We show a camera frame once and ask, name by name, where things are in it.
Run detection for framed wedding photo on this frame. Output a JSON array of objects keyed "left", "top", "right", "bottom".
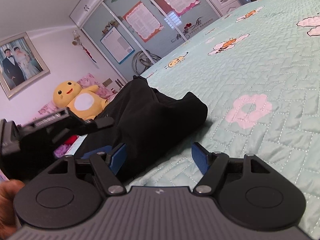
[{"left": 0, "top": 32, "right": 50, "bottom": 98}]

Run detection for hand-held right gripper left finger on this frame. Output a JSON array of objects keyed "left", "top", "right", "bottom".
[{"left": 47, "top": 142, "right": 127, "bottom": 196}]

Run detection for white sliding door wardrobe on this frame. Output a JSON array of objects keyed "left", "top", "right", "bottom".
[{"left": 69, "top": 0, "right": 273, "bottom": 80}]

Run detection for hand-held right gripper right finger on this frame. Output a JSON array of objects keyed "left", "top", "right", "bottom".
[{"left": 191, "top": 142, "right": 273, "bottom": 196}]

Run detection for wall lamp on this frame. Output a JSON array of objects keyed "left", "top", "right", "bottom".
[{"left": 72, "top": 29, "right": 82, "bottom": 47}]

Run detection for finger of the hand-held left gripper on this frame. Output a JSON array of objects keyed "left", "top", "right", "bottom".
[
  {"left": 74, "top": 116, "right": 116, "bottom": 136},
  {"left": 79, "top": 145, "right": 113, "bottom": 160}
]

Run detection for red plush toy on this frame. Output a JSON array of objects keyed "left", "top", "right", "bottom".
[{"left": 64, "top": 134, "right": 80, "bottom": 147}]

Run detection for pink floral blanket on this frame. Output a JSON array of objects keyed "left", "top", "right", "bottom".
[{"left": 21, "top": 72, "right": 118, "bottom": 158}]

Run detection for blue bordered paper poster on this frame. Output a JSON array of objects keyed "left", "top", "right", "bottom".
[{"left": 100, "top": 26, "right": 135, "bottom": 64}]

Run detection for black pants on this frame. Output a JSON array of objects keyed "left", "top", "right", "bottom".
[{"left": 52, "top": 75, "right": 209, "bottom": 182}]

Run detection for orange bordered paper poster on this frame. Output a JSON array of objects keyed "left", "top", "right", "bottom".
[{"left": 122, "top": 1, "right": 164, "bottom": 43}]

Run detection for yellow plush toy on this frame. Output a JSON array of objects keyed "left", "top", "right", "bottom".
[{"left": 53, "top": 80, "right": 110, "bottom": 120}]

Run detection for person's left hand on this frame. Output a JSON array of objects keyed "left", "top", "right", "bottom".
[{"left": 0, "top": 179, "right": 25, "bottom": 240}]

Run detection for bee print quilted bedspread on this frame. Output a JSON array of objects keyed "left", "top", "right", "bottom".
[{"left": 125, "top": 0, "right": 320, "bottom": 240}]

